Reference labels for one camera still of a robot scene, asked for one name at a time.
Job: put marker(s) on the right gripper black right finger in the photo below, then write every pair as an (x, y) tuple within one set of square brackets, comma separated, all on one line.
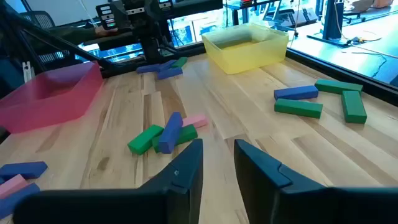
[(295, 202)]

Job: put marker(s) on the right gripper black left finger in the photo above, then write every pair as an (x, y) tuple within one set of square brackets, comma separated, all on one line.
[(174, 202)]

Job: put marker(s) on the green wooden block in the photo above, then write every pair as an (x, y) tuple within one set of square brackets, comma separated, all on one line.
[(354, 107), (337, 86), (144, 140), (298, 108), (180, 62), (188, 134)]

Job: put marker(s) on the pink wooden block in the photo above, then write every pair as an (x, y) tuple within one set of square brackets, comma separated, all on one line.
[(11, 186), (196, 120)]

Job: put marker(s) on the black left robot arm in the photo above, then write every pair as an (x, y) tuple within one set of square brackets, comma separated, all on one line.
[(155, 46)]

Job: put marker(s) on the yellow translucent plastic bin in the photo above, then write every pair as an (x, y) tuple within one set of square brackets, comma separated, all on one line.
[(248, 59)]

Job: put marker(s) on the pink translucent plastic bin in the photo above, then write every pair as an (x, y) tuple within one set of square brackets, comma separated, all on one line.
[(46, 102)]

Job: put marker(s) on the black floor stand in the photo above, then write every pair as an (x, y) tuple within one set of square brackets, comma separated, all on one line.
[(332, 18)]

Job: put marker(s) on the person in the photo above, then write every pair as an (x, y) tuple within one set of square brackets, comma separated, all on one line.
[(74, 35)]

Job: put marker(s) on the black control box with lights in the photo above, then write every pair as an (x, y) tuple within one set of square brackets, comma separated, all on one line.
[(106, 15)]

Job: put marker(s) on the silver metal bracket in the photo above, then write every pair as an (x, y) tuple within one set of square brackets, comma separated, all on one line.
[(28, 73)]

